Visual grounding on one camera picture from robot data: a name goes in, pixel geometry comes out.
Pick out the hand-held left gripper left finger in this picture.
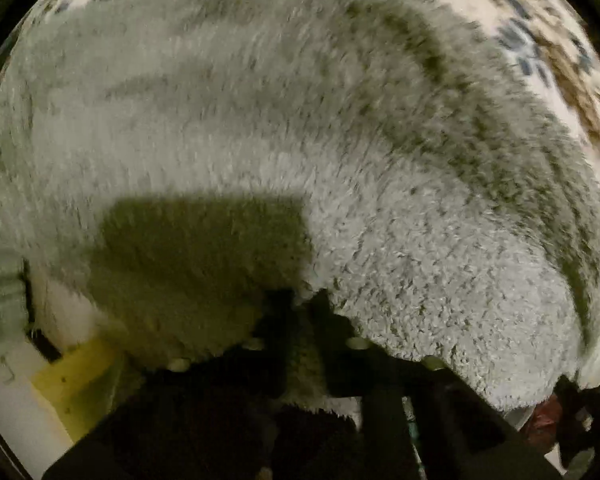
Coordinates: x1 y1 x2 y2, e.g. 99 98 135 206
42 289 302 480

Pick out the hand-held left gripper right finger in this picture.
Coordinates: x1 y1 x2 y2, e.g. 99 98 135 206
311 289 567 480

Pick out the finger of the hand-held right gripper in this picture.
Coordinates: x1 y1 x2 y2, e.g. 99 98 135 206
552 375 600 463

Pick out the grey fluffy towel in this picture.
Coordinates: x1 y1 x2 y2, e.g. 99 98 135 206
0 0 600 417

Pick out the dark red object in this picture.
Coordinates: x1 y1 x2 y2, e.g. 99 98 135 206
522 394 563 448

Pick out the white box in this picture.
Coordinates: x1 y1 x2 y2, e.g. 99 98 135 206
0 337 77 466

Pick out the floral printed bed sheet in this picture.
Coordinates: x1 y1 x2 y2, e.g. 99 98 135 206
27 0 600 391

